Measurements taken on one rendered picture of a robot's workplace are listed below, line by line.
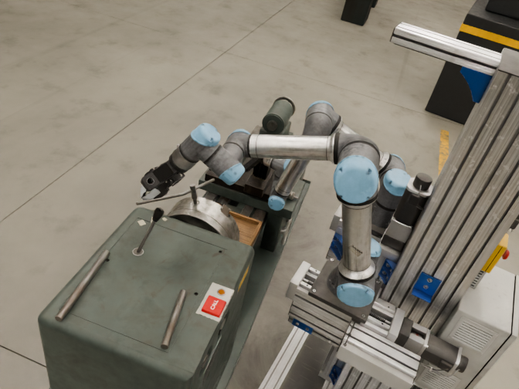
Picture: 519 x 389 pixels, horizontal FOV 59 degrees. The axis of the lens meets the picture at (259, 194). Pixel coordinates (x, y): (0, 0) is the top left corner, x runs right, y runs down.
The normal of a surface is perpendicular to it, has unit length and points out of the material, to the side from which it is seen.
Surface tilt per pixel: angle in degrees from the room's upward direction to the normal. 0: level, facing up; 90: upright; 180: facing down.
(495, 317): 0
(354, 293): 97
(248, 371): 0
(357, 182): 83
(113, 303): 0
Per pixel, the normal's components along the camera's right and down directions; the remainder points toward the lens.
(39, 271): 0.18, -0.78
